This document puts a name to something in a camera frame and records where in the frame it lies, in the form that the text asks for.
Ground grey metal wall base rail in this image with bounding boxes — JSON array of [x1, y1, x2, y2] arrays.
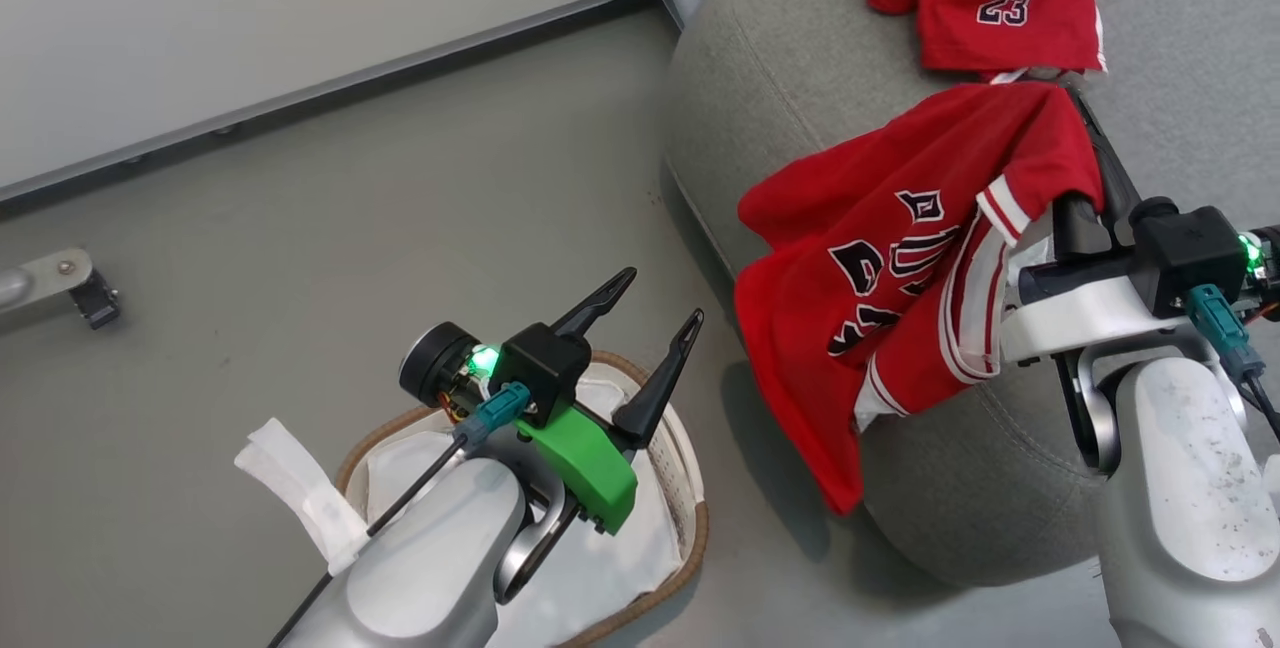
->
[[0, 0, 666, 209]]

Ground white laundry basket brown rim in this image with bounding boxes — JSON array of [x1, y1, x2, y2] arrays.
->
[[235, 350, 711, 648]]

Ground grey metal support leg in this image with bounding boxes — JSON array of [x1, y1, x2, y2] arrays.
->
[[0, 247, 96, 315]]

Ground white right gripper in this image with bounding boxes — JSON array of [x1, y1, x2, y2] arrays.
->
[[1000, 73, 1191, 365]]

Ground black cable teal plug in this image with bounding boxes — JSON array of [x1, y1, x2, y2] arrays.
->
[[1185, 283, 1280, 441], [265, 381, 533, 648]]

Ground grey fabric armchair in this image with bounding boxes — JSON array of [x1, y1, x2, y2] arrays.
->
[[664, 0, 1280, 589]]

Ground black cable teal plug right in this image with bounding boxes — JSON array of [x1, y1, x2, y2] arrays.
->
[[1185, 283, 1280, 441]]

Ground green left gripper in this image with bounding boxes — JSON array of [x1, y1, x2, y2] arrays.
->
[[515, 267, 705, 537]]

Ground black cable teal plug left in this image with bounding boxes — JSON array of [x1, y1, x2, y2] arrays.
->
[[265, 381, 533, 648]]

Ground black caster wheel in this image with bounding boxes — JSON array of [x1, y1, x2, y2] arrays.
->
[[68, 271, 122, 331]]

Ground red Bulls 23 shorts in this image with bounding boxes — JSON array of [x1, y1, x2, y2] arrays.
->
[[828, 0, 1109, 82]]

